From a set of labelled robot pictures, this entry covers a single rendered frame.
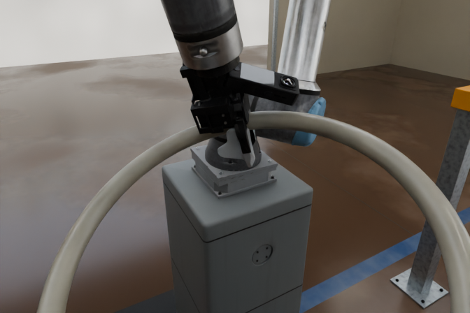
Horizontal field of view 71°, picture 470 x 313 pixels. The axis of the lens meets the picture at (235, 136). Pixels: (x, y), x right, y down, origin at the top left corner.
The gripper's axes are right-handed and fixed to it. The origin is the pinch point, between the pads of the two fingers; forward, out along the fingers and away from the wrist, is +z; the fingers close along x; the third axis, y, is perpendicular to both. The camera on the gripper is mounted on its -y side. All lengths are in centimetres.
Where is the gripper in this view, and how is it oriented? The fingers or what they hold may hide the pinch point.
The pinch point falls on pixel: (253, 150)
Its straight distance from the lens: 60.8
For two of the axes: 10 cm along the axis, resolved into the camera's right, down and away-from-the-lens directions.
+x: -0.6, 6.8, -7.3
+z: 2.2, 7.2, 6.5
